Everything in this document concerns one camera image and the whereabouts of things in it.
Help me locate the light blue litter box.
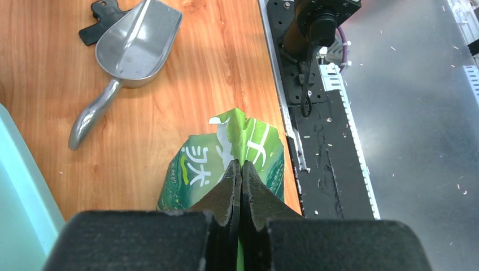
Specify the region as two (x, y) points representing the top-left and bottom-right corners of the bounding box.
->
(1, 106), (65, 270)

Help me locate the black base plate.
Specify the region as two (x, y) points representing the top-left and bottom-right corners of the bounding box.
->
(259, 1), (380, 220)

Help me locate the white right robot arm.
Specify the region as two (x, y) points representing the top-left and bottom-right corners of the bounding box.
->
(282, 0), (362, 61)

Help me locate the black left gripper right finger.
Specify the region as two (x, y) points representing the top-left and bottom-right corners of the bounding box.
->
(241, 161), (305, 270)

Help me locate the green cat litter bag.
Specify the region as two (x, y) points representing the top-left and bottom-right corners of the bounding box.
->
(156, 108), (285, 211)

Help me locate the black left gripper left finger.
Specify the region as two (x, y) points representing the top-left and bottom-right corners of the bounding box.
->
(190, 160), (242, 270)

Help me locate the black bag clip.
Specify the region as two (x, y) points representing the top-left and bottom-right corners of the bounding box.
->
(79, 0), (129, 46)

